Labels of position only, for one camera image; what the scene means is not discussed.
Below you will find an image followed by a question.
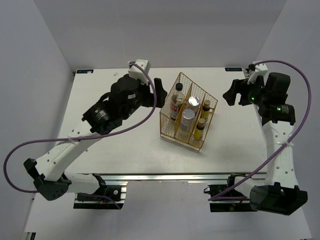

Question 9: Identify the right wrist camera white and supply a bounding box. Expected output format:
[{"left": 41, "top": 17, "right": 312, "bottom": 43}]
[{"left": 247, "top": 62, "right": 268, "bottom": 85}]

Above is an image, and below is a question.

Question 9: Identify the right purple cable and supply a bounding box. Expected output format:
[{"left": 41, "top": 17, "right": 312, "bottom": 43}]
[{"left": 207, "top": 59, "right": 312, "bottom": 202}]

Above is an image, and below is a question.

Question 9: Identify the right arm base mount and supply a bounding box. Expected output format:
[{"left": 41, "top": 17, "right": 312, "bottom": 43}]
[{"left": 203, "top": 173, "right": 256, "bottom": 213}]

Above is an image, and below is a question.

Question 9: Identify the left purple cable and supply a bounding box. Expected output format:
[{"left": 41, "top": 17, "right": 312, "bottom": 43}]
[{"left": 3, "top": 62, "right": 158, "bottom": 210}]

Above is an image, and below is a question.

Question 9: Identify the blue corner sticker right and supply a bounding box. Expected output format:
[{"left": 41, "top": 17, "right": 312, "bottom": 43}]
[{"left": 224, "top": 67, "right": 243, "bottom": 72}]

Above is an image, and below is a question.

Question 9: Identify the purple cable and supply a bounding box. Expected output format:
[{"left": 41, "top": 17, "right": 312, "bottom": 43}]
[
  {"left": 207, "top": 59, "right": 312, "bottom": 202},
  {"left": 3, "top": 62, "right": 158, "bottom": 210}
]

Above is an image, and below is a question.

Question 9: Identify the white jar silver lid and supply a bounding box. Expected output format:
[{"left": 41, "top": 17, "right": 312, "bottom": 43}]
[
  {"left": 180, "top": 108, "right": 196, "bottom": 133},
  {"left": 187, "top": 96, "right": 201, "bottom": 114}
]

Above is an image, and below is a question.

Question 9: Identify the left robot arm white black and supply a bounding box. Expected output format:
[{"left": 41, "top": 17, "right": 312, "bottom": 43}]
[{"left": 23, "top": 74, "right": 168, "bottom": 201}]

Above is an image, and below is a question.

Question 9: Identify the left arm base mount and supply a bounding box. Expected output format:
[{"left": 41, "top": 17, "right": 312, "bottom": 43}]
[{"left": 73, "top": 173, "right": 124, "bottom": 210}]

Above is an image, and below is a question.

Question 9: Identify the blue corner sticker left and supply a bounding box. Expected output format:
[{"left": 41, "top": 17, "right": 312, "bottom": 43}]
[{"left": 76, "top": 69, "right": 94, "bottom": 74}]

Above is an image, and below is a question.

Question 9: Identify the dark sauce bottle red label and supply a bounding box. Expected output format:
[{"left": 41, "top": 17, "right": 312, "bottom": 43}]
[{"left": 169, "top": 82, "right": 185, "bottom": 121}]

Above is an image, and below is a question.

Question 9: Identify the small yellow bottle cork cap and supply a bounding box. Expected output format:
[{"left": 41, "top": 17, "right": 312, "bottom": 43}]
[{"left": 193, "top": 118, "right": 206, "bottom": 141}]

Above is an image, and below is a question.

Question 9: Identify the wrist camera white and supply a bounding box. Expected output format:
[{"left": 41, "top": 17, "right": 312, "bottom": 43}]
[
  {"left": 247, "top": 62, "right": 268, "bottom": 85},
  {"left": 128, "top": 59, "right": 151, "bottom": 85}
]

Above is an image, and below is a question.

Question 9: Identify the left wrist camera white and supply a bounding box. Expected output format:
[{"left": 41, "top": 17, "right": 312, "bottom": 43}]
[{"left": 128, "top": 59, "right": 151, "bottom": 85}]

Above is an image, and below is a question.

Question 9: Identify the small brown bottle yellow label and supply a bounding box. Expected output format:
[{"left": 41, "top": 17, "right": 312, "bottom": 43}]
[{"left": 200, "top": 99, "right": 211, "bottom": 122}]

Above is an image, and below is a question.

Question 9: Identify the aluminium table rail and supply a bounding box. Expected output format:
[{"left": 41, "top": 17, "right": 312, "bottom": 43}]
[{"left": 92, "top": 172, "right": 267, "bottom": 182}]

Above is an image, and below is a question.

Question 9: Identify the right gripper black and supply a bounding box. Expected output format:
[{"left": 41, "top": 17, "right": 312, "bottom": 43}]
[{"left": 222, "top": 75, "right": 269, "bottom": 107}]

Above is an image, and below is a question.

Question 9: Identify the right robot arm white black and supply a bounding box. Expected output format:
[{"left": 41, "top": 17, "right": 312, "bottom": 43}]
[{"left": 223, "top": 72, "right": 308, "bottom": 216}]

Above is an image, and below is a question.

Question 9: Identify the gold wire mesh organizer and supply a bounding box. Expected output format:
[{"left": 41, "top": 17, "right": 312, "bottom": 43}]
[{"left": 159, "top": 72, "right": 218, "bottom": 151}]

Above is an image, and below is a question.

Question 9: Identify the blue corner sticker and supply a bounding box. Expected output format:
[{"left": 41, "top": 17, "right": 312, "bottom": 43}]
[
  {"left": 224, "top": 67, "right": 243, "bottom": 72},
  {"left": 76, "top": 69, "right": 94, "bottom": 74}
]

